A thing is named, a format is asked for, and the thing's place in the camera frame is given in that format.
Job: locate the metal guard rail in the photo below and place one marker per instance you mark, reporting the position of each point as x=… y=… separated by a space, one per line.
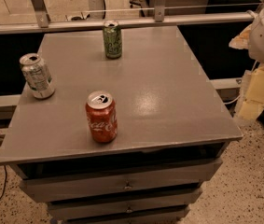
x=52 y=16

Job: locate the grey drawer cabinet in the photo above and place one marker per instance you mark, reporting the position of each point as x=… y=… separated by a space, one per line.
x=167 y=109

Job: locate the grey drawer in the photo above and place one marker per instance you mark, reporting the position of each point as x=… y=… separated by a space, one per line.
x=136 y=217
x=123 y=203
x=68 y=187

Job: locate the red coca-cola can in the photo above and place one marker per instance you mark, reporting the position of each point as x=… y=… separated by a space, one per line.
x=101 y=116

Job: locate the green soda can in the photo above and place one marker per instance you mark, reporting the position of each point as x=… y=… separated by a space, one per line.
x=112 y=39

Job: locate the top grey drawer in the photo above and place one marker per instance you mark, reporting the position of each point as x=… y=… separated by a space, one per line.
x=68 y=187

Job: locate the middle grey drawer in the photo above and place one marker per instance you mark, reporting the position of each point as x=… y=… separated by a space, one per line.
x=123 y=203

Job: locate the white silver soda can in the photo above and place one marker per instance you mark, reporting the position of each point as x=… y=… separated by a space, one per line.
x=37 y=75

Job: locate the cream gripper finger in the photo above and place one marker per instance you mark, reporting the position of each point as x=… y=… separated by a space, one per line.
x=241 y=40
x=251 y=102

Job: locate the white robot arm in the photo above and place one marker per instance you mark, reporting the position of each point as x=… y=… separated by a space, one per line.
x=256 y=39

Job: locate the bottom grey drawer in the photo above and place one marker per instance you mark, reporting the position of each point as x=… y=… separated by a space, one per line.
x=136 y=217

